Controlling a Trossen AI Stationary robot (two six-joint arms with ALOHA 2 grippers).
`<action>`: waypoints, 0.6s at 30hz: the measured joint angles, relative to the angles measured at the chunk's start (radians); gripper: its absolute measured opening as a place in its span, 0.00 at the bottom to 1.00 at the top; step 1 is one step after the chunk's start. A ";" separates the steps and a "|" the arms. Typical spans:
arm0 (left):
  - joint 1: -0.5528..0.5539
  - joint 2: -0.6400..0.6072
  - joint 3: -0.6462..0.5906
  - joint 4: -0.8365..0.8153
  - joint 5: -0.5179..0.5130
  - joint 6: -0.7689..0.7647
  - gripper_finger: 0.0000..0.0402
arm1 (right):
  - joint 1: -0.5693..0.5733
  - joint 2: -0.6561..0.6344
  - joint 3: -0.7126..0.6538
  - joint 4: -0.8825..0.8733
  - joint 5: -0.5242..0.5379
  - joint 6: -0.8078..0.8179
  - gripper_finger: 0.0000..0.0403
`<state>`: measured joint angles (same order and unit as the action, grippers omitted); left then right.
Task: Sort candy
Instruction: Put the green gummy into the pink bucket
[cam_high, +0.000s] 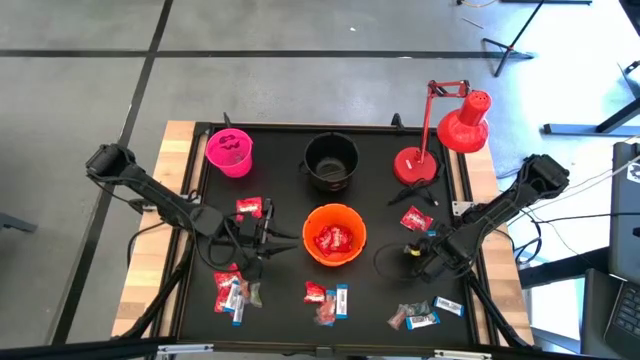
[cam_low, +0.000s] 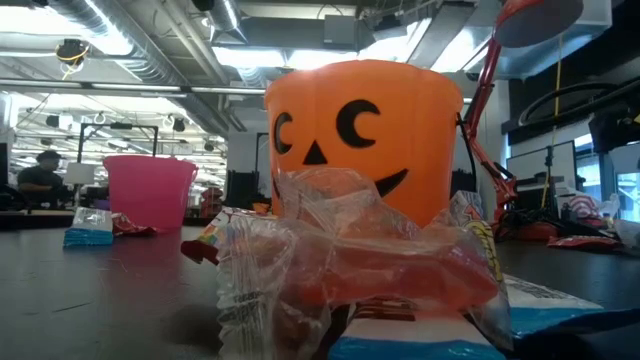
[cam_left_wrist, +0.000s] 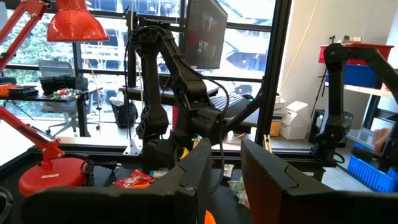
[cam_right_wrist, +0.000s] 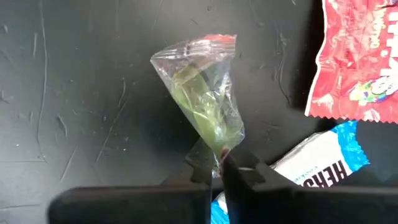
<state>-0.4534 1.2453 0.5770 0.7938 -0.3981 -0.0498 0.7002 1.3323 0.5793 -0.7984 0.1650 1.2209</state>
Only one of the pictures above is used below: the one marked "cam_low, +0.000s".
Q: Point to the clear red gummy bag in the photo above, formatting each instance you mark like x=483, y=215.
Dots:
x=375, y=270

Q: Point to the red candy packet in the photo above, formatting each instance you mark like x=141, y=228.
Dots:
x=200, y=250
x=130, y=227
x=585, y=243

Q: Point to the black background cabinet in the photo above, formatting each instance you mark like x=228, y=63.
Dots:
x=460, y=185
x=242, y=190

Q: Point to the orange pumpkin bucket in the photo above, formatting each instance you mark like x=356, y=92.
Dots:
x=400, y=125

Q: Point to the pink plastic bucket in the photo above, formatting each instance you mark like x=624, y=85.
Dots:
x=150, y=190

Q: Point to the black framed monitor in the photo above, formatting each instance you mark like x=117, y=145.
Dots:
x=530, y=165

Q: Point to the black thin stand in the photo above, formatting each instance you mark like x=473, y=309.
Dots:
x=549, y=165

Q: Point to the red striped bag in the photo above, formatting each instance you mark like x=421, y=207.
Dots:
x=585, y=206

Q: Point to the red desk lamp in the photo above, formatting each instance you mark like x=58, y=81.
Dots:
x=540, y=20

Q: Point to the person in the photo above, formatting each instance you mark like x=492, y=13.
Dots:
x=40, y=180

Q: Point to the black gantry frame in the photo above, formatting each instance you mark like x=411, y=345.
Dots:
x=117, y=126

